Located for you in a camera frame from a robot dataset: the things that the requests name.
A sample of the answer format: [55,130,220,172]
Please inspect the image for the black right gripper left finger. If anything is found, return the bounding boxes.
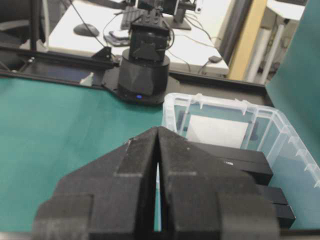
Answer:
[31,127,158,240]

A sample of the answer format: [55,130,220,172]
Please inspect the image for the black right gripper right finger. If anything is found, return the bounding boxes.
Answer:
[158,127,280,240]

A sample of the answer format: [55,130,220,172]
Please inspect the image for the black camera box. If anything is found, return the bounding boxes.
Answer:
[256,184,296,229]
[192,142,273,186]

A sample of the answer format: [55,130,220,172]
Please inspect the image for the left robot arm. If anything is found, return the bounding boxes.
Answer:
[117,8,171,104]

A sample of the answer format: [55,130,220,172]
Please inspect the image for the clear plastic storage case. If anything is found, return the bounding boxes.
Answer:
[162,93,320,190]

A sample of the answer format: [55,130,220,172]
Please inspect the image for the white paper label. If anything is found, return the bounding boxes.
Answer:
[186,115,249,149]

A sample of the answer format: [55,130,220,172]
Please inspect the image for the green table cloth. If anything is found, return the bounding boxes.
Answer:
[0,0,320,233]

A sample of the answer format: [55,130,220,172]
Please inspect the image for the black computer mouse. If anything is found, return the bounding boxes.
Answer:
[73,23,100,37]

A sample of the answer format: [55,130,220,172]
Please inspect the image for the white desk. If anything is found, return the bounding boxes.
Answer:
[47,0,229,75]

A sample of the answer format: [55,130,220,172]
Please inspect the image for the black monitor stand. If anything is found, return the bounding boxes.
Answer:
[170,0,196,31]

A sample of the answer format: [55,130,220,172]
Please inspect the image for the black keyboard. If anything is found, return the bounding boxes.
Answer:
[120,6,146,30]

